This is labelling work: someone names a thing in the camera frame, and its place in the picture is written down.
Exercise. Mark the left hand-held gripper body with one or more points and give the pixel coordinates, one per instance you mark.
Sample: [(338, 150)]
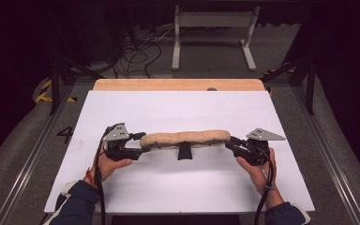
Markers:
[(117, 133)]

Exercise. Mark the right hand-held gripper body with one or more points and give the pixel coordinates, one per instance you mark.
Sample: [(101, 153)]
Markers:
[(261, 135)]

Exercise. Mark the person's left hand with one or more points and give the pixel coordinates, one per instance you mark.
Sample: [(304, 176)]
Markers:
[(107, 168)]

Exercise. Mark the person's right hand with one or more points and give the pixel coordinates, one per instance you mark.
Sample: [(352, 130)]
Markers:
[(259, 176)]

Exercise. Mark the white board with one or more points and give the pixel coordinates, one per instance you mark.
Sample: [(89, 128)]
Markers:
[(168, 109)]

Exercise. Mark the wooden table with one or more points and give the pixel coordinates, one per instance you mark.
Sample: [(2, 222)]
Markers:
[(168, 84)]

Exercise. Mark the yellow black floor tape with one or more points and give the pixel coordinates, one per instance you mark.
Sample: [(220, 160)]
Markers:
[(278, 71)]

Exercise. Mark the black metal stand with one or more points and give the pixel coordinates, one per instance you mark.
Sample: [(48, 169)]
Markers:
[(55, 87), (310, 90)]

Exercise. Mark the white metal stand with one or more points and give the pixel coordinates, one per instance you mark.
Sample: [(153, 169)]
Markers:
[(176, 47)]

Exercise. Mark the aluminium floor rail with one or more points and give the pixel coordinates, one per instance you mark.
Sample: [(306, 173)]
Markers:
[(331, 156), (34, 156)]

